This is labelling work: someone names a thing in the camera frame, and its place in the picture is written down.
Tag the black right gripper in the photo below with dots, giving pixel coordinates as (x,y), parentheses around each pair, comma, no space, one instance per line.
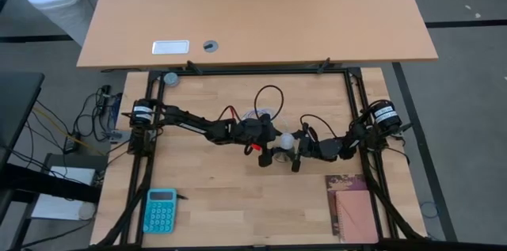
(308,148)

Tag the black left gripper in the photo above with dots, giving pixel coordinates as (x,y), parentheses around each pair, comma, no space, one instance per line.
(257,130)

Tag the white lightbulb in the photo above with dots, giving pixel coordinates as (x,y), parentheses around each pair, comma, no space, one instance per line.
(287,141)

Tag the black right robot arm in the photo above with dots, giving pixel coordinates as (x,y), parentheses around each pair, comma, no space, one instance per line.
(356,140)

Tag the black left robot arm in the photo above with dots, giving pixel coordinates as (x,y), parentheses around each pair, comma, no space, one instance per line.
(190,122)

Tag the purple patterned book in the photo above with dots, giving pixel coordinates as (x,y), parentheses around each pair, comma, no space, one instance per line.
(344,181)

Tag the black clamp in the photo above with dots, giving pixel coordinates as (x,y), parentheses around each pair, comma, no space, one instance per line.
(194,67)
(324,65)

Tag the pink spiral notebook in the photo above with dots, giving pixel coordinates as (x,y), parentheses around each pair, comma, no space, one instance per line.
(356,217)

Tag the teal calculator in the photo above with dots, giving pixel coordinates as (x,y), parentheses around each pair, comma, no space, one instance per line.
(159,211)

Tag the beige wooden desk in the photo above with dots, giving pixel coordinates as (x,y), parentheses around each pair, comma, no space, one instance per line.
(257,5)

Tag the white rectangular tray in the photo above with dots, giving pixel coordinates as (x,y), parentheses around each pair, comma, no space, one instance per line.
(170,47)

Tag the grey power strip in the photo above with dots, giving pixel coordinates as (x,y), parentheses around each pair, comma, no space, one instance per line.
(117,136)

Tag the black power adapter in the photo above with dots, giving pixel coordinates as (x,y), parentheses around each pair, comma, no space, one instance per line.
(70,146)

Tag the white box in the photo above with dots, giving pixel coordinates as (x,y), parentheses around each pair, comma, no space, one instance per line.
(59,208)

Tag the black metal beam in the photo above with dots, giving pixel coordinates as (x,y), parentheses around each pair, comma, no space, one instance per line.
(47,183)

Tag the black side table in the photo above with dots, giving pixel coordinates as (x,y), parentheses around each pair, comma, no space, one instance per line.
(17,104)

